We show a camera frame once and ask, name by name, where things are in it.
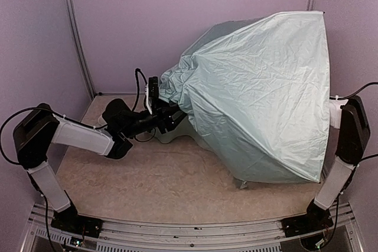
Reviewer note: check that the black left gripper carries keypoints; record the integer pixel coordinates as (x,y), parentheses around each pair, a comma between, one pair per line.
(165,115)

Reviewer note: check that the mint green black umbrella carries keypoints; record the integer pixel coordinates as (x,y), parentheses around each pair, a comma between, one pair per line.
(257,92)

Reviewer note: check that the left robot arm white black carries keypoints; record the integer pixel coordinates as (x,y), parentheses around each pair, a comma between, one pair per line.
(44,127)

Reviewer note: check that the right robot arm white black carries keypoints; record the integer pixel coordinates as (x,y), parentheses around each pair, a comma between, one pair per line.
(349,117)

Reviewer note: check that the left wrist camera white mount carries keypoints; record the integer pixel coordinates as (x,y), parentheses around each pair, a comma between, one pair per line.
(151,93)

